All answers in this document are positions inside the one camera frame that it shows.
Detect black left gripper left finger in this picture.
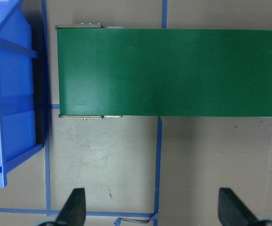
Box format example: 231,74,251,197
55,188,86,226

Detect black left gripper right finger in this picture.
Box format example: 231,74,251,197
218,187,258,226

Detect blue left plastic bin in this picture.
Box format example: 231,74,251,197
0,0,41,188

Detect green conveyor belt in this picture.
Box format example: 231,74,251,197
57,26,272,117

